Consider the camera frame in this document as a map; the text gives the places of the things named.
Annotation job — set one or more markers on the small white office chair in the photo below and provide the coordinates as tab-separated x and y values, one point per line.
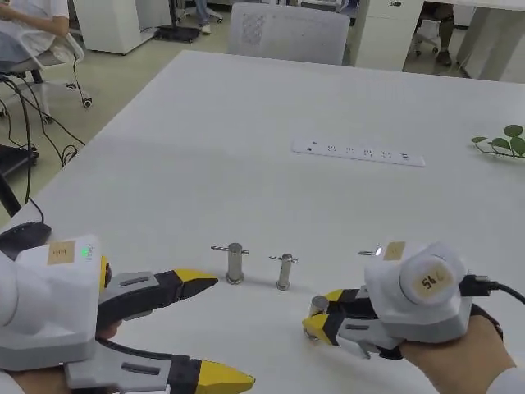
426	35

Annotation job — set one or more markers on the tall white cabinet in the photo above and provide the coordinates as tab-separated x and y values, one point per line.
385	33

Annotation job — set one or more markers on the green leafy plant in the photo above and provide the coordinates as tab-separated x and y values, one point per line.
516	143

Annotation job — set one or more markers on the white power strip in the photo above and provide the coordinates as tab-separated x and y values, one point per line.
357	152

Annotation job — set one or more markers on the slim metal pin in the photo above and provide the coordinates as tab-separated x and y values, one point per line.
284	273

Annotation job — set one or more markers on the wide metal pin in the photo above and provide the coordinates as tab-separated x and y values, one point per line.
235	262

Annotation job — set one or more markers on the person's right forearm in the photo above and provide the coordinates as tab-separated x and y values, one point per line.
508	381

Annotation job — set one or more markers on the white desk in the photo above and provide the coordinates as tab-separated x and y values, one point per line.
492	45

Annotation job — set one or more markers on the black stand base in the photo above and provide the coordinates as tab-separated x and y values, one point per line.
176	33

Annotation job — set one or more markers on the person's right hand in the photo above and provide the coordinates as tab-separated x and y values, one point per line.
459	357

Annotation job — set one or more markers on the grey mesh chair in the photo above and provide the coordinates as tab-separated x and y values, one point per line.
287	35

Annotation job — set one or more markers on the metal cotter pin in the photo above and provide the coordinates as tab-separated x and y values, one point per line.
217	248
274	258
365	252

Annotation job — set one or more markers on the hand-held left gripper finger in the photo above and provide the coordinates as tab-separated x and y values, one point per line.
164	375

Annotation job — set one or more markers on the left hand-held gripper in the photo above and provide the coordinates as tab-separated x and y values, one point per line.
45	312

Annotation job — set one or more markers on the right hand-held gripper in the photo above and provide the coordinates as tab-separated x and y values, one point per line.
414	316

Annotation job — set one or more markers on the black cart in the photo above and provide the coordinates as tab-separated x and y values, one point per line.
16	160

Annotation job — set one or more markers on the person's left hand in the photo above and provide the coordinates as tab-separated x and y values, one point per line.
39	381

